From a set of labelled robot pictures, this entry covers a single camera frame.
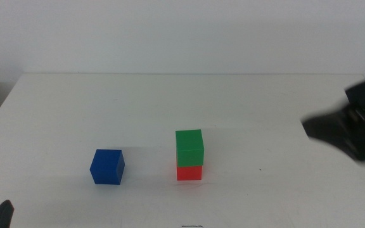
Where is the blue cube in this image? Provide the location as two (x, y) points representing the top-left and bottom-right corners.
(89, 149), (125, 186)

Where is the green cube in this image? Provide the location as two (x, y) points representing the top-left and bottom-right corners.
(175, 129), (205, 168)

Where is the red cube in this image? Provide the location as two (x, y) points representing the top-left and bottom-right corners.
(176, 163), (203, 181)

